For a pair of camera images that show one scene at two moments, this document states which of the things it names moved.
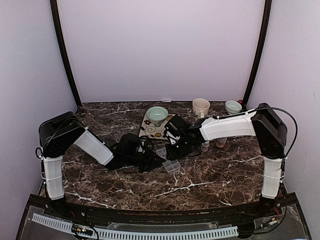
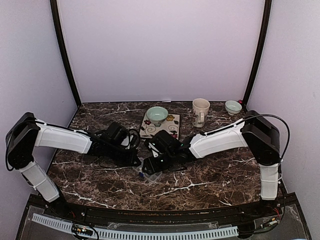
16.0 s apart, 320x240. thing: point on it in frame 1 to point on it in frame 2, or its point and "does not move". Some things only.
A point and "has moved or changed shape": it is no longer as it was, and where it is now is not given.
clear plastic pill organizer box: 170,165 has moved or changed shape
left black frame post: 55,13 does not move
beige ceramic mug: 200,107 does not move
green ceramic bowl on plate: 156,114 does not move
